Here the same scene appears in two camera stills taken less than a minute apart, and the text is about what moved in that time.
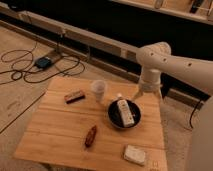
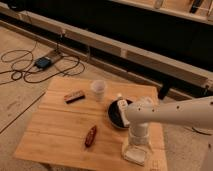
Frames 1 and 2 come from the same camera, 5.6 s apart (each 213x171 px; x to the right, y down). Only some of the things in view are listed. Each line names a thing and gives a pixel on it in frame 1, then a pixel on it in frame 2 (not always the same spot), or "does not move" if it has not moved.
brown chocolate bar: (74, 97) does not move
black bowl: (116, 117) does not move
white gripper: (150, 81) to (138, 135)
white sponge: (135, 154) does not move
